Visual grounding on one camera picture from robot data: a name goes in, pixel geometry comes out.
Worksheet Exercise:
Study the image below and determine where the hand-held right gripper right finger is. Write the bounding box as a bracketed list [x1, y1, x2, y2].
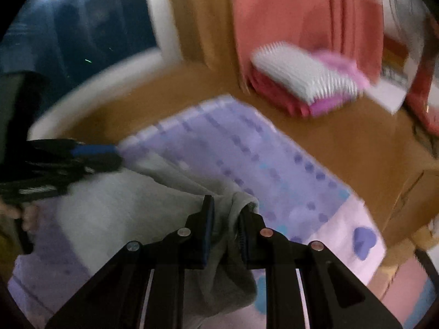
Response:
[238, 209, 403, 329]

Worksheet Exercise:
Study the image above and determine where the coral curtain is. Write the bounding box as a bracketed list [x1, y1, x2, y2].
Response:
[230, 0, 385, 93]

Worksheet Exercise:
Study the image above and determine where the person's left hand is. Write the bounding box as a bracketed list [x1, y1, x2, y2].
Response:
[0, 199, 39, 234]

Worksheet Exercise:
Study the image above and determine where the window with white frame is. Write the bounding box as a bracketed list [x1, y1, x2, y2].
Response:
[0, 0, 179, 138]

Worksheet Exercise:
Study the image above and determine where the pink folded cloth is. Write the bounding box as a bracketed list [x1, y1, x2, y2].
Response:
[309, 51, 371, 117]

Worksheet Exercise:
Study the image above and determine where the person's left forearm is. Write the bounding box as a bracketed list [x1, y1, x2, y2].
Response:
[0, 224, 21, 275]

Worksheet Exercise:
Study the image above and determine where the standing fan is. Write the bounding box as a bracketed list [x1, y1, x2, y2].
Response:
[386, 0, 439, 134]

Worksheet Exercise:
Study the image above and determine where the purple dotted bed sheet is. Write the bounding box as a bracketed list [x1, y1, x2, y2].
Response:
[7, 94, 386, 329]

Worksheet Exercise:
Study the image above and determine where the stack of folded cloths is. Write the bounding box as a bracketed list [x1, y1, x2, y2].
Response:
[252, 41, 359, 105]

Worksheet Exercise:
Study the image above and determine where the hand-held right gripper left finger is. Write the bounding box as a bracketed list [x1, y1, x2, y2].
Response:
[44, 195, 215, 329]

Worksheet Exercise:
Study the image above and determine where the grey fleece cloth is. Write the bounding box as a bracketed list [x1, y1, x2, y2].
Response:
[57, 154, 259, 329]

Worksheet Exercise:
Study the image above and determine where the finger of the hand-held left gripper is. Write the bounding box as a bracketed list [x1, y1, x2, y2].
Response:
[70, 155, 124, 179]
[34, 139, 119, 159]

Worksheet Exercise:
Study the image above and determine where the white paper sheet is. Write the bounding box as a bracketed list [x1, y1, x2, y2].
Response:
[365, 75, 410, 114]

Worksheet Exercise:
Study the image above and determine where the red folded cloth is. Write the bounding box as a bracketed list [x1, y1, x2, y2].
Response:
[249, 65, 344, 119]

